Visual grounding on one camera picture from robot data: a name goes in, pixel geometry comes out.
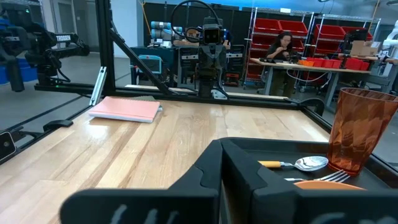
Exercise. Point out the silver aluminium bracket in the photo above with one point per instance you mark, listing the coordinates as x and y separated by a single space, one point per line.
99 85

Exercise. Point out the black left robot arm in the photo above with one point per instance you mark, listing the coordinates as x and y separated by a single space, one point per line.
211 82

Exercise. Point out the pink spiral notebook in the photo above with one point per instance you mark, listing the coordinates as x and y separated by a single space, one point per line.
124 109

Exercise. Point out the wooden workbench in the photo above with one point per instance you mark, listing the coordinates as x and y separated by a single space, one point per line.
314 67

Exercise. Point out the white robot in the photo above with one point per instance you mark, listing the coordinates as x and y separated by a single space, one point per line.
391 46

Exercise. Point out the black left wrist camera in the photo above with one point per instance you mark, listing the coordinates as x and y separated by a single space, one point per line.
212 35

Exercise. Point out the orange translucent plastic cup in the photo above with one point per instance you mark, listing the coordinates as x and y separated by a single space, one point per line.
357 130

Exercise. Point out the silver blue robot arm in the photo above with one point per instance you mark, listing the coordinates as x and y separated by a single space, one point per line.
163 29

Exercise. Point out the blue storage bins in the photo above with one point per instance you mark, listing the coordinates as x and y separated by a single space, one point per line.
26 73

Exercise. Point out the cardboard box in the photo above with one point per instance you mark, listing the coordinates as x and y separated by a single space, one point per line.
363 48

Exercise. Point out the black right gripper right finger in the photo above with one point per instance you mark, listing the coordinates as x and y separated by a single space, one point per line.
280 205

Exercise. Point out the small table-level camera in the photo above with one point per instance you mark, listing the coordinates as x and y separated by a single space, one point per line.
6 146

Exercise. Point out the person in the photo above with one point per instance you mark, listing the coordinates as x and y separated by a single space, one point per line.
281 59

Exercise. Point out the metal rack with red bins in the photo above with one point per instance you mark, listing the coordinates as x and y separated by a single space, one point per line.
280 28
335 32

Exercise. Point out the black neighbouring robot arm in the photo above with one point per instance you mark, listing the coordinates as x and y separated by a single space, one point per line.
46 49

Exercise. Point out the small red bins row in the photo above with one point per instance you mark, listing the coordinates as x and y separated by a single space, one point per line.
335 63

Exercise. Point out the blue teach pendant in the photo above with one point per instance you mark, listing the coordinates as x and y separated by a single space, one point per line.
150 64

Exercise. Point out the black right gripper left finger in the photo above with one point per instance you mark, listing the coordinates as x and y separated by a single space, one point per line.
186 202

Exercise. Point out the black table edge bracket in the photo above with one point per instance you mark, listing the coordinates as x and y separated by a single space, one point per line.
57 125

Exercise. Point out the black plastic tray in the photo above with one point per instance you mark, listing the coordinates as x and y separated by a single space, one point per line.
280 149

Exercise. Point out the black aluminium table frame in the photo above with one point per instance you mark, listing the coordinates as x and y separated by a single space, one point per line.
105 46

